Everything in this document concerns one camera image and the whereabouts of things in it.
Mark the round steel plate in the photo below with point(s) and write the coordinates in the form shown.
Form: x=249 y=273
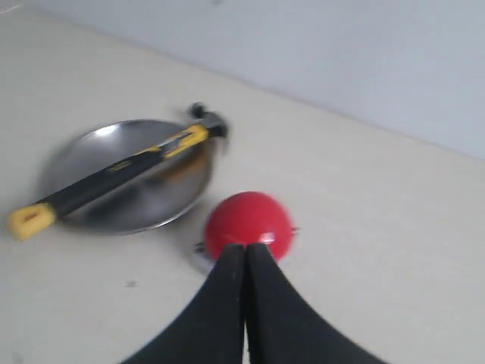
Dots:
x=156 y=197

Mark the red dome push button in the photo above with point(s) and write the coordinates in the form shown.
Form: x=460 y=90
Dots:
x=245 y=218

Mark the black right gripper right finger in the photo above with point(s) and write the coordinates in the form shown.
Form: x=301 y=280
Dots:
x=281 y=325

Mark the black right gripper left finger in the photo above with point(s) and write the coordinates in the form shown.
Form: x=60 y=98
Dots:
x=211 y=328

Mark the black yellow claw hammer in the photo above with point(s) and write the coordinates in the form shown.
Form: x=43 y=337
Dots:
x=29 y=220

